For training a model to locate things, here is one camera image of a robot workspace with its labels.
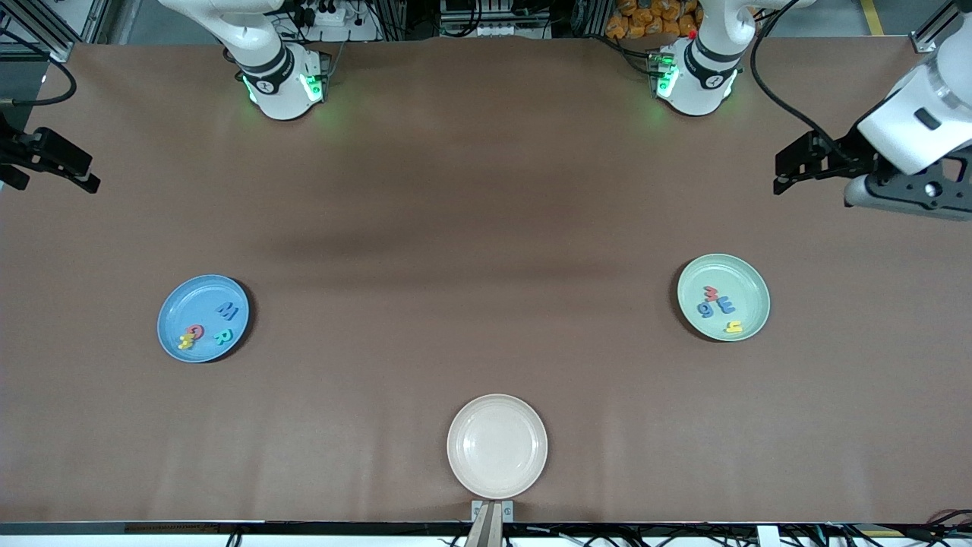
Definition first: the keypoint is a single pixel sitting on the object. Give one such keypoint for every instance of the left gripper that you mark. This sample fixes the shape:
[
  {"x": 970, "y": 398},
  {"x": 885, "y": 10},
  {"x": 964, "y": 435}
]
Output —
[{"x": 843, "y": 160}]

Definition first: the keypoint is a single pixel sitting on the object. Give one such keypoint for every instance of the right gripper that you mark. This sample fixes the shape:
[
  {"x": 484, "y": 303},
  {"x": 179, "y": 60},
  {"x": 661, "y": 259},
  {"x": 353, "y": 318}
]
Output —
[{"x": 17, "y": 149}]

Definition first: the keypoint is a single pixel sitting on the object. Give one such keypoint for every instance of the red foam letter w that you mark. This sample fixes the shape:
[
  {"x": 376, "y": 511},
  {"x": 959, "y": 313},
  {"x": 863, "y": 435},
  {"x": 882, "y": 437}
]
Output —
[{"x": 711, "y": 293}]

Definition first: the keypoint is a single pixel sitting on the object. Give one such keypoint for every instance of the blue foam letter E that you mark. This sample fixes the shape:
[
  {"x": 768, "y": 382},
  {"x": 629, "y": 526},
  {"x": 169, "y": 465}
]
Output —
[{"x": 726, "y": 307}]

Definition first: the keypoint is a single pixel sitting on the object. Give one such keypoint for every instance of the blue foam letter g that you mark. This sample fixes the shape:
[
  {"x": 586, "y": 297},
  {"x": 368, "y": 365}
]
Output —
[{"x": 711, "y": 311}]

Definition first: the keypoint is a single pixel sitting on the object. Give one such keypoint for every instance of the yellow foam letter t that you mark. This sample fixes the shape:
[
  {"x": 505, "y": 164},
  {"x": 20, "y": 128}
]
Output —
[{"x": 733, "y": 328}]

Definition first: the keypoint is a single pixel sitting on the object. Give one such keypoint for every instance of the red foam letter Q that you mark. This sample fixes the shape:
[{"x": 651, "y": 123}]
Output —
[{"x": 189, "y": 332}]

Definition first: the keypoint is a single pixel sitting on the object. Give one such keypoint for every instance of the yellow foam letter H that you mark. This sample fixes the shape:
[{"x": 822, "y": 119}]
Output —
[{"x": 184, "y": 343}]

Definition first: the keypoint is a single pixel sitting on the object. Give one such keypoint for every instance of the blue foam letter W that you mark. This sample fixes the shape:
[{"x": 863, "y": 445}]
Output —
[{"x": 228, "y": 311}]

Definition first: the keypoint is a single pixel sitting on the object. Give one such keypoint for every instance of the teal foam letter R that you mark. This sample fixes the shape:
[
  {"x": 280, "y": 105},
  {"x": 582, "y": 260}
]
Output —
[{"x": 222, "y": 337}]

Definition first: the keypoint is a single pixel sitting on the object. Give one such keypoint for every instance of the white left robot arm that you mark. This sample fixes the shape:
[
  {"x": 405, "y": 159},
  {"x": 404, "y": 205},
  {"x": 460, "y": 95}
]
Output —
[{"x": 706, "y": 61}]

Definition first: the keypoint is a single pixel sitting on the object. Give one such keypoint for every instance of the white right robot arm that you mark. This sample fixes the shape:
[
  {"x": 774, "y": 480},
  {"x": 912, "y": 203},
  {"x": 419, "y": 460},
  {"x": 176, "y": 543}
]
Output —
[{"x": 267, "y": 45}]

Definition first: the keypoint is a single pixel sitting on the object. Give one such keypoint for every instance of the green plate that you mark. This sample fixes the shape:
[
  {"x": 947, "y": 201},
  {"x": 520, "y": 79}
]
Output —
[{"x": 744, "y": 277}]

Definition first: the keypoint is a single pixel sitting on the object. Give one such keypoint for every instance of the blue plate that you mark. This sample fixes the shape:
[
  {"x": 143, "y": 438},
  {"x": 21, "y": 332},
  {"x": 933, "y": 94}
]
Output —
[{"x": 201, "y": 300}]

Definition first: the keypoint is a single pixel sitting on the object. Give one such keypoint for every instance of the beige pink plate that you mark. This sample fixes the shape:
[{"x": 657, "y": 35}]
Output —
[{"x": 497, "y": 447}]

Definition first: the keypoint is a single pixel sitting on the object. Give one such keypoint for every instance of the orange snack bags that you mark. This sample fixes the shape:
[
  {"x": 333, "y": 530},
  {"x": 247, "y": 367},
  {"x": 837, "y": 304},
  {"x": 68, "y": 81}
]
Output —
[{"x": 638, "y": 19}]

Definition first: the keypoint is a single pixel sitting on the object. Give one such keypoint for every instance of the white power strip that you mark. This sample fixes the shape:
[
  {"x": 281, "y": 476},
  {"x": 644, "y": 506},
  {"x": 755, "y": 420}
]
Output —
[{"x": 357, "y": 30}]

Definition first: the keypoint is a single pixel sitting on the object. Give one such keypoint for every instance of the grey electronics box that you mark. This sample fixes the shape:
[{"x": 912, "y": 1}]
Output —
[{"x": 493, "y": 29}]

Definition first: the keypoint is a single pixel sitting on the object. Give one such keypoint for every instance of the white block at table edge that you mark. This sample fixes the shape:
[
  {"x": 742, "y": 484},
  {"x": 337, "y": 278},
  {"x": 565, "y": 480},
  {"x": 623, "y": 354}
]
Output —
[{"x": 768, "y": 536}]

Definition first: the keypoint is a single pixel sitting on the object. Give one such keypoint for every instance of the aluminium frame profile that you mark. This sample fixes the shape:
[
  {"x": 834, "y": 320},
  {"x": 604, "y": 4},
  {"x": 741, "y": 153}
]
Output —
[
  {"x": 61, "y": 52},
  {"x": 930, "y": 34}
]

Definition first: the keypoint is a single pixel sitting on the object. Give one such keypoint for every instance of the metal table bracket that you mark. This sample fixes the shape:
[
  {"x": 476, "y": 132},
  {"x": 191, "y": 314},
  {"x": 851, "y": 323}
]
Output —
[{"x": 477, "y": 509}]

